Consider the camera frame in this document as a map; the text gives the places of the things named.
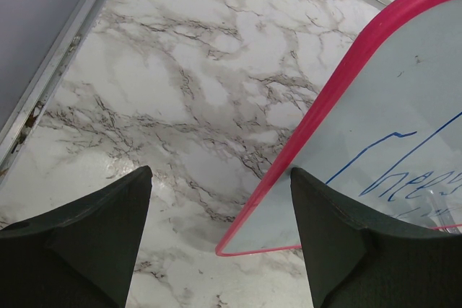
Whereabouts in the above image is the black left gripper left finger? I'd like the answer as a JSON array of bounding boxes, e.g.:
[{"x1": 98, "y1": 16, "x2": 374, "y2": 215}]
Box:
[{"x1": 1, "y1": 166, "x2": 152, "y2": 307}]

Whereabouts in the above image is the aluminium table edge frame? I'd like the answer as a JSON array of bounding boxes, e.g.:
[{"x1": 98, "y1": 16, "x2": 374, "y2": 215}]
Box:
[{"x1": 1, "y1": 0, "x2": 383, "y2": 180}]

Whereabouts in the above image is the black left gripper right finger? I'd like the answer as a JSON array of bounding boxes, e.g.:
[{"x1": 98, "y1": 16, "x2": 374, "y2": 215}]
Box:
[{"x1": 290, "y1": 168, "x2": 461, "y2": 307}]

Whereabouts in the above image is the pink framed whiteboard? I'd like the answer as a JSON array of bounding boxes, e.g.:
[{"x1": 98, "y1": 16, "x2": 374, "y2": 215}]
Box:
[{"x1": 215, "y1": 0, "x2": 461, "y2": 256}]

